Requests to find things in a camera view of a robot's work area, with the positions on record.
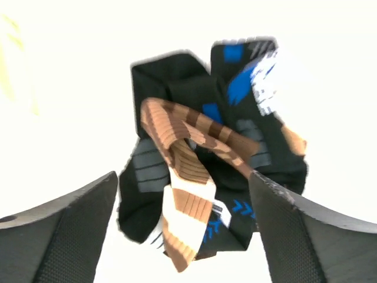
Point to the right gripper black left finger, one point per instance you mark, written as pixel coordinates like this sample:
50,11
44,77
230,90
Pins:
61,240

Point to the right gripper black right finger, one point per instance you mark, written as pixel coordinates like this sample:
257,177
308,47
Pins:
307,242

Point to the brown striped sock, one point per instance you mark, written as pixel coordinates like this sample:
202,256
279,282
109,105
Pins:
188,198

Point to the black sock with blue accents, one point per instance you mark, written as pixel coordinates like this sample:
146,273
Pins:
247,68

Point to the brown argyle sock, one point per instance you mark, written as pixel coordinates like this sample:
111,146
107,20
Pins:
296,143

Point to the black sock with grey pads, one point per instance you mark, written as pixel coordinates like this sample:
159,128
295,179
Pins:
232,221

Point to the black sock with white stripes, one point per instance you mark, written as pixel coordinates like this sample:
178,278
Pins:
151,78

